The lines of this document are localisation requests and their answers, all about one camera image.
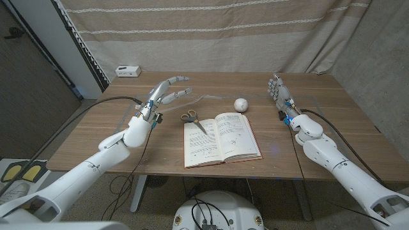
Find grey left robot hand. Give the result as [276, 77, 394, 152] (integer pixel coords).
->
[135, 75, 194, 128]

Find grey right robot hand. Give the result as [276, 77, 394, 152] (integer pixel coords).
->
[267, 73, 303, 126]

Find grey yellow-handled scissors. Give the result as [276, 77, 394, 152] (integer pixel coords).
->
[180, 109, 208, 135]

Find clear tape strip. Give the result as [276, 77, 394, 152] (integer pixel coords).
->
[161, 94, 224, 112]

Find open book with red cover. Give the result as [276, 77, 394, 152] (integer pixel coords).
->
[183, 112, 263, 169]

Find white power strip box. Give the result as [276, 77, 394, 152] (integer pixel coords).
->
[115, 65, 142, 78]

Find white baseball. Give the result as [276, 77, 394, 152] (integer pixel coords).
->
[233, 98, 249, 113]

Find beige striped curtain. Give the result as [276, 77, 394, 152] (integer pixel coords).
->
[59, 0, 373, 82]

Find black ribbed round object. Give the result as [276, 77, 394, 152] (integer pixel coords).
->
[146, 174, 169, 188]

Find grey textured backdrop cloth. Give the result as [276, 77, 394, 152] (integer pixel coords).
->
[330, 0, 409, 154]

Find grey metal table leg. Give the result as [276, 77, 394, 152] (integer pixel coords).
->
[130, 174, 149, 214]
[293, 180, 313, 222]

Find white robot torso base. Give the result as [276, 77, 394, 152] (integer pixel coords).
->
[172, 190, 265, 230]

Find yellow black foot pedal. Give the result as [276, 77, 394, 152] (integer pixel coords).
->
[22, 162, 48, 182]
[1, 161, 25, 183]

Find white floor platform board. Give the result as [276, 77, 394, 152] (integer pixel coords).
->
[0, 158, 49, 205]

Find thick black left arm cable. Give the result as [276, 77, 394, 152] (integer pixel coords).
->
[0, 96, 144, 197]

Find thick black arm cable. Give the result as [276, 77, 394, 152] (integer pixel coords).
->
[300, 109, 389, 189]
[0, 96, 144, 197]

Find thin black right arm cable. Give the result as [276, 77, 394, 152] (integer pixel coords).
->
[288, 124, 391, 227]

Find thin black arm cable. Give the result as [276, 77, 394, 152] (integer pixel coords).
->
[288, 124, 391, 227]
[101, 126, 154, 221]

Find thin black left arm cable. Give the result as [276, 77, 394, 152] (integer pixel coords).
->
[101, 126, 154, 221]

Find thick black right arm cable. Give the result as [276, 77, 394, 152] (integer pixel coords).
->
[300, 109, 389, 189]

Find black backdrop frame pole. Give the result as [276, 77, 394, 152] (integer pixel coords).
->
[50, 0, 110, 93]

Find black looped floor cable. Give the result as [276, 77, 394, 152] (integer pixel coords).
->
[102, 174, 135, 221]

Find black torso cable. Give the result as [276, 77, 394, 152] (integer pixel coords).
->
[190, 197, 231, 230]

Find black door handle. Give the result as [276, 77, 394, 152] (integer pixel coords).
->
[3, 27, 25, 40]

